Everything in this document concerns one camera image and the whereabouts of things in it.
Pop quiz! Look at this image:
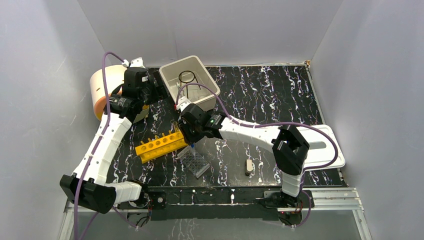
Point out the beige plastic tub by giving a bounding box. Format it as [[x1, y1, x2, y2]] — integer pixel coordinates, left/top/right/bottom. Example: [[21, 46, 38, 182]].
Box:
[[159, 55, 221, 111]]

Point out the white orange cylindrical device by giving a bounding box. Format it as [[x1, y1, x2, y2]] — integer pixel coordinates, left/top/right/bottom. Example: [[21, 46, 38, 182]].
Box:
[[89, 65, 148, 120]]

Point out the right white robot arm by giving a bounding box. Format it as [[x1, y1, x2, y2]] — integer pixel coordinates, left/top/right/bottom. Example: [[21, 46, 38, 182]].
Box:
[[176, 103, 310, 208]]

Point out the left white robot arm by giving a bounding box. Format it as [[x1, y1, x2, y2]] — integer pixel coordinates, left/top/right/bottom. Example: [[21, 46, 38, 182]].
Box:
[[59, 67, 169, 214]]

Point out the black wire ring stand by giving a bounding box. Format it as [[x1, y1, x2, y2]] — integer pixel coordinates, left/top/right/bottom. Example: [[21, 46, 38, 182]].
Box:
[[177, 70, 199, 90]]

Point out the white tub lid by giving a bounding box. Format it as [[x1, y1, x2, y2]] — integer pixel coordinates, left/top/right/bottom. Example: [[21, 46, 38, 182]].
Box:
[[297, 124, 346, 170]]

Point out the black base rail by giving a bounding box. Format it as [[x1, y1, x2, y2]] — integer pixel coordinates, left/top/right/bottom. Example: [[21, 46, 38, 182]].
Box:
[[118, 187, 315, 225]]

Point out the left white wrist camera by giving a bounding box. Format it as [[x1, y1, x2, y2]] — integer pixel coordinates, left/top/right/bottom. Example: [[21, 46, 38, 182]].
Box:
[[121, 57, 145, 68]]

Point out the yellow test tube rack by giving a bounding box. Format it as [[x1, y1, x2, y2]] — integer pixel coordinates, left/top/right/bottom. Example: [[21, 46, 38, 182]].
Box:
[[135, 130, 188, 164]]

